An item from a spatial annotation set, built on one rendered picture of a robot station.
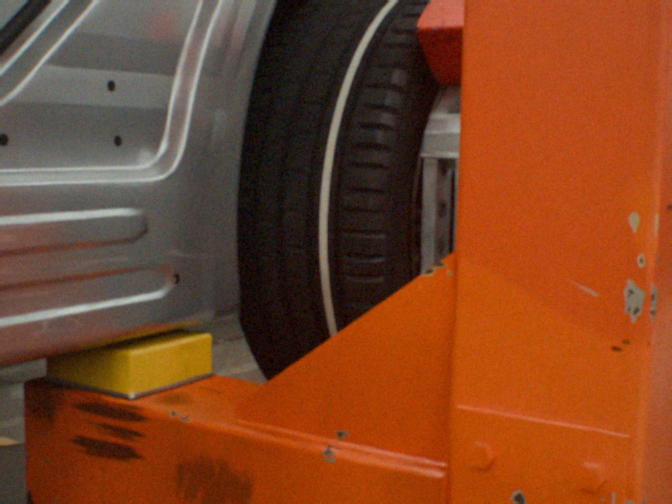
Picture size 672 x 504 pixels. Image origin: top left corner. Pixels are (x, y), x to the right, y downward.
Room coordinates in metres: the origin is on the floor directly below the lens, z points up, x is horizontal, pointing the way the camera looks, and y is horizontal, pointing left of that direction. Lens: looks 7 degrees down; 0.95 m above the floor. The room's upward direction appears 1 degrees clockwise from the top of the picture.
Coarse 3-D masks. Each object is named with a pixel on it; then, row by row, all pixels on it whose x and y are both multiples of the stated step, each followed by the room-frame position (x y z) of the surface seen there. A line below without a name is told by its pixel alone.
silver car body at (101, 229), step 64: (0, 0) 2.97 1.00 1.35; (64, 0) 0.98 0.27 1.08; (128, 0) 1.01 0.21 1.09; (192, 0) 1.10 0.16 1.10; (256, 0) 1.15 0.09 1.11; (0, 64) 0.91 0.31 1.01; (64, 64) 0.94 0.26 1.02; (128, 64) 1.01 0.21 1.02; (192, 64) 1.08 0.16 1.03; (0, 128) 0.88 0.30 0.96; (64, 128) 0.94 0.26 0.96; (128, 128) 1.01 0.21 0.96; (192, 128) 1.06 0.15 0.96; (0, 192) 0.85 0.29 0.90; (64, 192) 0.91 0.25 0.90; (128, 192) 0.98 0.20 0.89; (192, 192) 1.06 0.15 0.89; (0, 256) 0.84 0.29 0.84; (64, 256) 0.91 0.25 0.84; (128, 256) 0.98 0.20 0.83; (192, 256) 1.06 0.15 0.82; (0, 320) 0.85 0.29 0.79; (64, 320) 0.91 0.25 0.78; (128, 320) 0.98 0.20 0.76; (192, 320) 1.07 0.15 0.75
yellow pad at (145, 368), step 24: (144, 336) 1.07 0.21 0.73; (168, 336) 1.07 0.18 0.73; (192, 336) 1.08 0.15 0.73; (48, 360) 1.05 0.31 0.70; (72, 360) 1.03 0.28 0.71; (96, 360) 1.01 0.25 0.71; (120, 360) 1.00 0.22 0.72; (144, 360) 1.00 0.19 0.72; (168, 360) 1.03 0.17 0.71; (192, 360) 1.07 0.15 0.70; (72, 384) 1.03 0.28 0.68; (96, 384) 1.01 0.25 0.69; (120, 384) 1.00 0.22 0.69; (144, 384) 1.00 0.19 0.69; (168, 384) 1.03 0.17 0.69
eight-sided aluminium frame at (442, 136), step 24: (456, 96) 1.18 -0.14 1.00; (432, 120) 1.16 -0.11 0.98; (456, 120) 1.15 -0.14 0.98; (432, 144) 1.15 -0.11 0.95; (456, 144) 1.13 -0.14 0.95; (432, 168) 1.15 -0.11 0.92; (456, 168) 1.13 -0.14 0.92; (432, 192) 1.15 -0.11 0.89; (456, 192) 1.13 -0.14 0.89; (432, 216) 1.15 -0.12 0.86; (456, 216) 1.13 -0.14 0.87; (432, 240) 1.15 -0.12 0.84; (432, 264) 1.15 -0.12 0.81
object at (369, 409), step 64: (448, 256) 0.81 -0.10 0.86; (384, 320) 0.84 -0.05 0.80; (448, 320) 0.81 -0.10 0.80; (192, 384) 1.06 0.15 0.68; (256, 384) 1.07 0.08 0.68; (320, 384) 0.87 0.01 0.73; (384, 384) 0.84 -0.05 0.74; (448, 384) 0.80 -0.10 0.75; (64, 448) 1.02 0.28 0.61; (128, 448) 0.97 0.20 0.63; (192, 448) 0.92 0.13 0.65; (256, 448) 0.88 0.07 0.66; (320, 448) 0.85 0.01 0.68; (384, 448) 0.84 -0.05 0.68
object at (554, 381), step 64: (512, 0) 0.76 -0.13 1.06; (576, 0) 0.73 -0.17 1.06; (640, 0) 0.71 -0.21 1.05; (512, 64) 0.76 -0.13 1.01; (576, 64) 0.73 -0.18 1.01; (640, 64) 0.70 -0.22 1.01; (512, 128) 0.75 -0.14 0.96; (576, 128) 0.73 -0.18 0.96; (640, 128) 0.70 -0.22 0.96; (512, 192) 0.75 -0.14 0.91; (576, 192) 0.73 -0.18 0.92; (640, 192) 0.70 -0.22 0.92; (512, 256) 0.75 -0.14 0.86; (576, 256) 0.73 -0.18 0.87; (640, 256) 0.70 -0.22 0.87; (512, 320) 0.75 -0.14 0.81; (576, 320) 0.72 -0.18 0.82; (640, 320) 0.70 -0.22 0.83; (512, 384) 0.75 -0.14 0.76; (576, 384) 0.72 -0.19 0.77; (640, 384) 0.70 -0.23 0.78; (448, 448) 0.78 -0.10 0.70; (512, 448) 0.74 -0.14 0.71; (576, 448) 0.72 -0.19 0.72; (640, 448) 0.70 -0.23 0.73
